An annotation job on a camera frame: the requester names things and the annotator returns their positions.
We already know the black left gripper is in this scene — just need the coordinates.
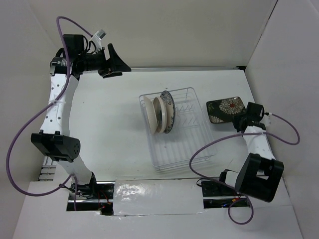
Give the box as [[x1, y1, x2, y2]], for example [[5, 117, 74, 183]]
[[79, 43, 132, 79]]

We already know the blue and white patterned plate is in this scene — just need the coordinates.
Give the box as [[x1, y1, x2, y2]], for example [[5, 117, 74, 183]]
[[160, 90, 175, 134]]

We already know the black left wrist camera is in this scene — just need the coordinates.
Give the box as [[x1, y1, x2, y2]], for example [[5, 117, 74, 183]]
[[63, 34, 85, 58]]

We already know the silver taped front panel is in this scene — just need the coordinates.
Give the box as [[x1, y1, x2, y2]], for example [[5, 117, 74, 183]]
[[113, 179, 206, 216]]

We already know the orange rimmed petal pattern plate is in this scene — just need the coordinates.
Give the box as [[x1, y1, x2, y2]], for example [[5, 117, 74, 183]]
[[143, 96, 158, 134]]

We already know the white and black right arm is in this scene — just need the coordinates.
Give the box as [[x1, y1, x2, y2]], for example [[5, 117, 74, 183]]
[[217, 102, 284, 202]]

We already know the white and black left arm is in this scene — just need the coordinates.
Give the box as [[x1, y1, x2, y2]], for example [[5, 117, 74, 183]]
[[31, 43, 131, 199]]

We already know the cream plate with blue centre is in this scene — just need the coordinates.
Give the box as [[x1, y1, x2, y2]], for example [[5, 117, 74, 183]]
[[153, 97, 169, 134]]

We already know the dark square patterned plate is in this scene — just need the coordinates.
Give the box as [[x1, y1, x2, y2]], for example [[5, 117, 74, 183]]
[[206, 97, 246, 124]]

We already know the white wire dish rack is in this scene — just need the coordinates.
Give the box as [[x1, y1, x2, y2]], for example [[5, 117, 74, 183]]
[[139, 87, 213, 171]]

